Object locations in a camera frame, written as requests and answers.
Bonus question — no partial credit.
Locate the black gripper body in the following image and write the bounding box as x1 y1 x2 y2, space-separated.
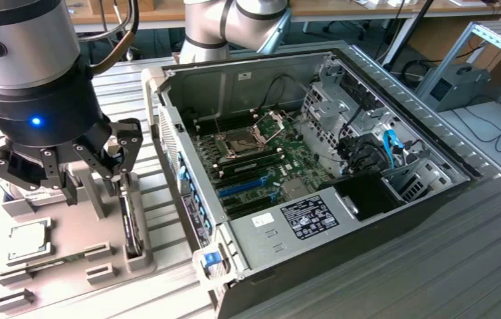
0 56 114 191

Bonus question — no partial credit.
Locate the graphics card with black fan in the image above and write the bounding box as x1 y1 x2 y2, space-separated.
107 139 144 259

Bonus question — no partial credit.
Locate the empty black RAM slot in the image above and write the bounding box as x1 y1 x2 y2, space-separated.
194 112 258 136
213 148 278 167

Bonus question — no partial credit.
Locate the CPU socket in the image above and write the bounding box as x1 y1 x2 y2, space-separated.
214 128 259 157

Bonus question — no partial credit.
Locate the silver CPU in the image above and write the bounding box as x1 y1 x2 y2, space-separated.
7 223 50 260

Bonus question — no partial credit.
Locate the black RAM stick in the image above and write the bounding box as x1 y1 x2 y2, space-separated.
219 153 286 177

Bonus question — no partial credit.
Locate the blue expansion slot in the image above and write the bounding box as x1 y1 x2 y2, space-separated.
217 177 269 197

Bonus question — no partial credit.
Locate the grey parts rack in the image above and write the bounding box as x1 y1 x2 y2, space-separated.
0 162 158 315

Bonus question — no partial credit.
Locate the black expansion slot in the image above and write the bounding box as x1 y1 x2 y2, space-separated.
229 203 278 219
222 195 273 209

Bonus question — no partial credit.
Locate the metal socket cover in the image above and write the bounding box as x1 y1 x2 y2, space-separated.
251 111 289 146

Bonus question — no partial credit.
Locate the green RAM stick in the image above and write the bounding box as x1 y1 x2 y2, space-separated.
28 254 87 270

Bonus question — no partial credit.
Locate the green motherboard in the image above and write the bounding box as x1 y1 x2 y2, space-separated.
190 109 345 220

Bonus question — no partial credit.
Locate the wooden desk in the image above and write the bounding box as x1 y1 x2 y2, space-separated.
289 0 501 66
70 0 189 34

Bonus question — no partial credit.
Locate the silver chipset heat sink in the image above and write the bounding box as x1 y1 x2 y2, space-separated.
281 181 318 202

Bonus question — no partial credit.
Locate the silver power supply unit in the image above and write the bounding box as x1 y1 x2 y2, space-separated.
226 185 362 272

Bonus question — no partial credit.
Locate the open black PC case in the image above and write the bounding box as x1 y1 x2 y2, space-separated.
142 39 477 319

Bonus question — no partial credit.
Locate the black office chair base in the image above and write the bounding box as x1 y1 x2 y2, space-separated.
302 19 372 39

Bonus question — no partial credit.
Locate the black stand pole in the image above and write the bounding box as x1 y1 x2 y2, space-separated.
382 0 437 72

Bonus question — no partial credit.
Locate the grey box device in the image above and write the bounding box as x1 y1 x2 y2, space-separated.
418 62 493 112

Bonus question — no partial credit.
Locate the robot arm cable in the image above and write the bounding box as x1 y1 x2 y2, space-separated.
76 0 142 74

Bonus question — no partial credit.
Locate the black looped wire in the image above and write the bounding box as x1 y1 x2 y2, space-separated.
262 74 309 110

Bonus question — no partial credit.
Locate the black wire bundle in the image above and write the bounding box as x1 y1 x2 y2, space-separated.
338 134 393 175

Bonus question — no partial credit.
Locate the blue data wire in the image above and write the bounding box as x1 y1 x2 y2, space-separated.
382 128 400 170

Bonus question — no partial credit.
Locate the aluminium frame table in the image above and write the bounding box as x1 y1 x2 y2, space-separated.
416 18 501 104

